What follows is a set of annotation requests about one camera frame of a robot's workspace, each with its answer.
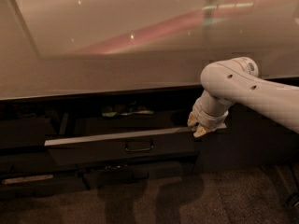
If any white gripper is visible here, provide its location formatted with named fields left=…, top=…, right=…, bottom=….
left=187, top=103, right=229, bottom=138

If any dark drawer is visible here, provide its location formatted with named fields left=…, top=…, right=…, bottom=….
left=83, top=161, right=193, bottom=189
left=0, top=150, right=78, bottom=175
left=45, top=110, right=200, bottom=165
left=0, top=118, right=57, bottom=149
left=0, top=175, right=87, bottom=201

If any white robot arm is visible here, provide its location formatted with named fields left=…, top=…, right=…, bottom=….
left=187, top=57, right=299, bottom=138

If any dark right cabinet door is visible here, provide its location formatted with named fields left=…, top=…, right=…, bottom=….
left=194, top=105, right=299, bottom=173

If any green patterned cloth item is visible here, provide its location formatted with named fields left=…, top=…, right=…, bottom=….
left=101, top=105, right=153, bottom=118

